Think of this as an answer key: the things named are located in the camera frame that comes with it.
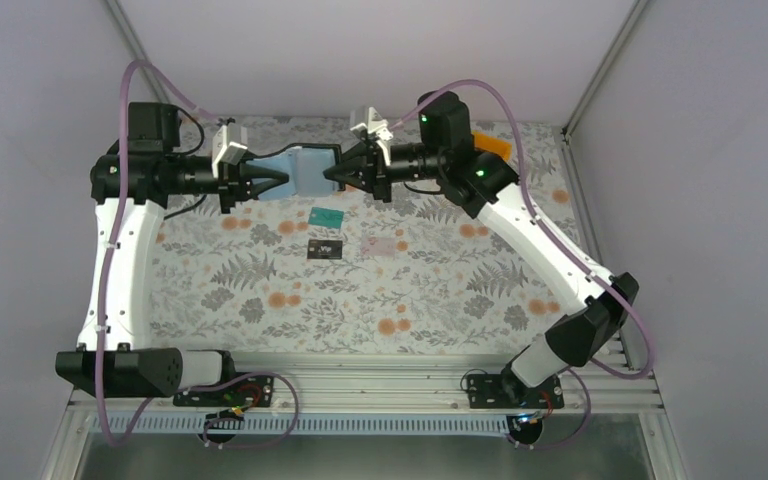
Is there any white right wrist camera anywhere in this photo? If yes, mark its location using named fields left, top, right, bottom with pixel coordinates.
left=349, top=106, right=394, bottom=142

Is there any aluminium frame corner post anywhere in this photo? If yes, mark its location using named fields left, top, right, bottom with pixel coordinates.
left=100, top=0, right=170, bottom=103

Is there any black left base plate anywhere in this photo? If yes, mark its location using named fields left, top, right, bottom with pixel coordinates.
left=172, top=375, right=275, bottom=410

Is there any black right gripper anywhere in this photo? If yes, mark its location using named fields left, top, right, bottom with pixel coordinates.
left=323, top=142, right=444, bottom=203

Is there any right aluminium frame post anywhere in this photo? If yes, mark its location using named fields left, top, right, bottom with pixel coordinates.
left=562, top=0, right=650, bottom=140

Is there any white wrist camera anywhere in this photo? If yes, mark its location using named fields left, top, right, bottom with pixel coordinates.
left=211, top=122, right=248, bottom=179
left=349, top=106, right=394, bottom=142

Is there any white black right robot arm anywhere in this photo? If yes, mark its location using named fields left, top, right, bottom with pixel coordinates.
left=324, top=92, right=639, bottom=408

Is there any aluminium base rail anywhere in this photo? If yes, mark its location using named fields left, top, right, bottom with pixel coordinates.
left=69, top=351, right=665, bottom=415

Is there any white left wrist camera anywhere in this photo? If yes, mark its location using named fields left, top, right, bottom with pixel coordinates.
left=211, top=122, right=248, bottom=179

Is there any pale pink floral card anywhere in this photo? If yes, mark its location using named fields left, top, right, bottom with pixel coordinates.
left=360, top=236, right=397, bottom=258

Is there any dark VIP credit card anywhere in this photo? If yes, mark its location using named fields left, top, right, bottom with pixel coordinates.
left=307, top=239, right=344, bottom=260

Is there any floral table cover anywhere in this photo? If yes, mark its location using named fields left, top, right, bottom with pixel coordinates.
left=148, top=115, right=617, bottom=356

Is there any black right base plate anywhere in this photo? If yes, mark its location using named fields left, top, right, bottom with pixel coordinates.
left=460, top=370, right=565, bottom=409

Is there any orange plastic bin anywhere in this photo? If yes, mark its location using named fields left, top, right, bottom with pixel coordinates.
left=472, top=131, right=513, bottom=162

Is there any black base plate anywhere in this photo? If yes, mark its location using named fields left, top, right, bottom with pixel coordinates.
left=460, top=370, right=565, bottom=409
left=172, top=375, right=275, bottom=410

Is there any perforated cable duct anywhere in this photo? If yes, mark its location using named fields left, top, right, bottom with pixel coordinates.
left=108, top=412, right=532, bottom=437

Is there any teal magnetic stripe card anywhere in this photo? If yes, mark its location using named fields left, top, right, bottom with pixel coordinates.
left=308, top=207, right=345, bottom=230

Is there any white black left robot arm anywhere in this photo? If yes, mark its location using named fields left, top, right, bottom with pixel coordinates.
left=55, top=102, right=289, bottom=405

